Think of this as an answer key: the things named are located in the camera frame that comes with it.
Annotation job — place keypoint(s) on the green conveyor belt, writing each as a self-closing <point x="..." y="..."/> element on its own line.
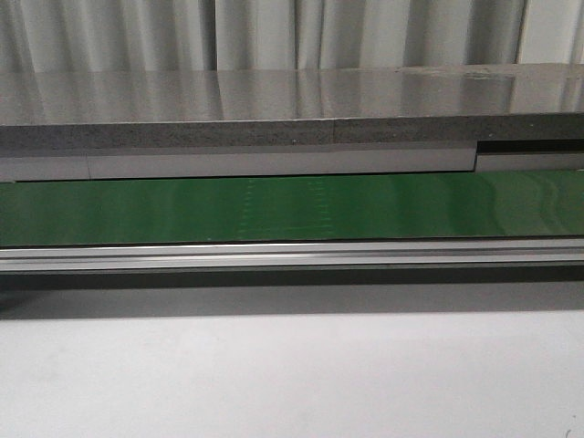
<point x="292" y="208"/>

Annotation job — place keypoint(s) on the grey stone counter slab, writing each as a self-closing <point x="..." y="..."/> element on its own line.
<point x="129" y="125"/>

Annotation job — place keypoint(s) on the white pleated curtain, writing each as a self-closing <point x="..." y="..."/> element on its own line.
<point x="94" y="36"/>

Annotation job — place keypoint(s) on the aluminium conveyor side rail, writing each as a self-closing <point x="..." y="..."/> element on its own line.
<point x="252" y="255"/>

